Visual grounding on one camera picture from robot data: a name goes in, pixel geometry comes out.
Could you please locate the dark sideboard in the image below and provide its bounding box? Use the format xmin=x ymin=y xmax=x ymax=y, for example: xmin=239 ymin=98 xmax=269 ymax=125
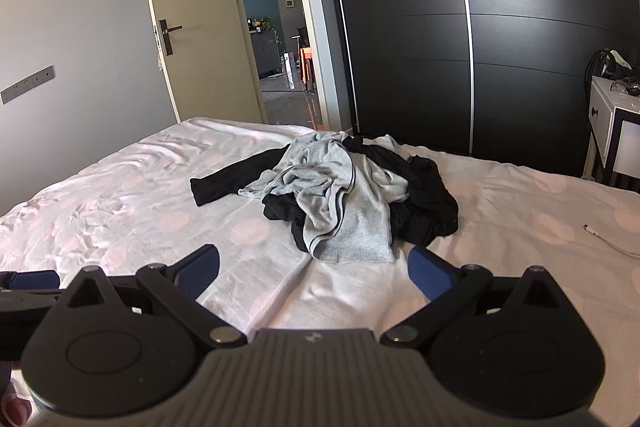
xmin=251 ymin=29 xmax=282 ymax=80

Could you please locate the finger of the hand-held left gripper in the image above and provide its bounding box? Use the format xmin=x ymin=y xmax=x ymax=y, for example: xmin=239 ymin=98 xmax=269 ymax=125
xmin=0 ymin=271 xmax=63 ymax=310

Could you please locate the dark door handle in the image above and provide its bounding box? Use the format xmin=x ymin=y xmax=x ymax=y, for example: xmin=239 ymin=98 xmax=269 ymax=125
xmin=158 ymin=20 xmax=183 ymax=56

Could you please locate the orange chair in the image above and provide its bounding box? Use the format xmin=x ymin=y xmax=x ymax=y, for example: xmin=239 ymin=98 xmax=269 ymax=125
xmin=298 ymin=47 xmax=316 ymax=94

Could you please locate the white cable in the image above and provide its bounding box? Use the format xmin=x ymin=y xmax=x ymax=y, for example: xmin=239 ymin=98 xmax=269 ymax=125
xmin=582 ymin=223 xmax=640 ymax=255

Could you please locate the black sliding wardrobe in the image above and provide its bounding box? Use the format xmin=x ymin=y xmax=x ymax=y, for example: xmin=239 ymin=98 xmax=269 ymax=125
xmin=316 ymin=0 xmax=640 ymax=180

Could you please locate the white nightstand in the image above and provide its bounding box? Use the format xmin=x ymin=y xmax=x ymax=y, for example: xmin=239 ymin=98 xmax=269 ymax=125
xmin=582 ymin=76 xmax=640 ymax=190

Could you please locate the bed with pink dotted sheet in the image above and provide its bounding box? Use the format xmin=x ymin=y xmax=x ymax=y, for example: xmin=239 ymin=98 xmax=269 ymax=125
xmin=0 ymin=117 xmax=640 ymax=408

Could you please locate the grey wall socket strip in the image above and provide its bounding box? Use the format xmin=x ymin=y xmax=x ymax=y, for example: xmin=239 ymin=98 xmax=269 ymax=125
xmin=0 ymin=65 xmax=55 ymax=105

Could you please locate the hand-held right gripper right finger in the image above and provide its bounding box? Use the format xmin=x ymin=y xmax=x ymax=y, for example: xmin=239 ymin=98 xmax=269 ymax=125
xmin=381 ymin=245 xmax=577 ymax=351

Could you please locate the person's right hand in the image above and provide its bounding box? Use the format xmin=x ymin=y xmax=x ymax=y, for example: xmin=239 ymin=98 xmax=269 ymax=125
xmin=0 ymin=399 xmax=36 ymax=427

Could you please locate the black garment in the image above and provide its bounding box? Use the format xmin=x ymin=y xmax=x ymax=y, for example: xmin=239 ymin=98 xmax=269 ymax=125
xmin=262 ymin=137 xmax=460 ymax=253

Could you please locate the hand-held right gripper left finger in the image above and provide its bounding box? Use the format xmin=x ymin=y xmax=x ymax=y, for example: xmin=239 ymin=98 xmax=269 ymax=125
xmin=59 ymin=244 xmax=249 ymax=350

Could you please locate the grey black-sleeved shirt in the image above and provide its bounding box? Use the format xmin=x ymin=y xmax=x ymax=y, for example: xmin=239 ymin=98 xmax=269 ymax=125
xmin=190 ymin=132 xmax=416 ymax=265

